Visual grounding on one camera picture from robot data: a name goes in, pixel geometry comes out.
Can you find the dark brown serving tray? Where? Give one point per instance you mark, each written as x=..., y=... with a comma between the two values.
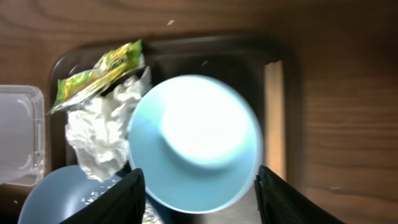
x=237, y=60

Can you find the crumpled white tissue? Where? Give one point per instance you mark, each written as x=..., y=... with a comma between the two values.
x=98, y=131

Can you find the clear plastic bin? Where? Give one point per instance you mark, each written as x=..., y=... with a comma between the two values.
x=22, y=135

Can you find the green yellow snack wrapper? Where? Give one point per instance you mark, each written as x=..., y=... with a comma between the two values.
x=79, y=89

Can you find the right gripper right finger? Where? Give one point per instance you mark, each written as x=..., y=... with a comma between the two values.
x=279, y=203

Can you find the light blue saucer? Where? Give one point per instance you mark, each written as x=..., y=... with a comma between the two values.
x=174, y=182

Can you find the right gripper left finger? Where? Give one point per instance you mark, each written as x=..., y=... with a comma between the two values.
x=124, y=203

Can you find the dark blue plate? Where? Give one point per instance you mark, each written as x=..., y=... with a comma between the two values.
x=61, y=194

